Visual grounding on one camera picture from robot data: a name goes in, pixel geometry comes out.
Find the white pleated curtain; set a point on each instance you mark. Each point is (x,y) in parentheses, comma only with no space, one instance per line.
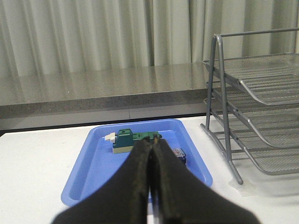
(39,37)

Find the blue plastic tray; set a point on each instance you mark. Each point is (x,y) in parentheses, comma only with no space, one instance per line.
(96,162)

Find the green terminal block component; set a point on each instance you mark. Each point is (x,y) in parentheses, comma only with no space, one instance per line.
(123,141)

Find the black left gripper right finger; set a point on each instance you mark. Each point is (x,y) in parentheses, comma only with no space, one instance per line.
(179,197)

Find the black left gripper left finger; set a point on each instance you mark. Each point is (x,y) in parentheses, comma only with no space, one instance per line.
(123,199)

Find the grey stone counter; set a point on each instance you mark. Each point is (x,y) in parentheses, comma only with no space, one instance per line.
(67,99)

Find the mesh rack tray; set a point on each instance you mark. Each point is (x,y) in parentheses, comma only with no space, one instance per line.
(270,79)
(277,126)
(271,161)

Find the red emergency stop button switch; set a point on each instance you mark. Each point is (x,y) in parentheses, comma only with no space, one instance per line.
(180,154)

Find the grey metal rack frame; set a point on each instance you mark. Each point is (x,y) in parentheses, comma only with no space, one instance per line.
(212,124)

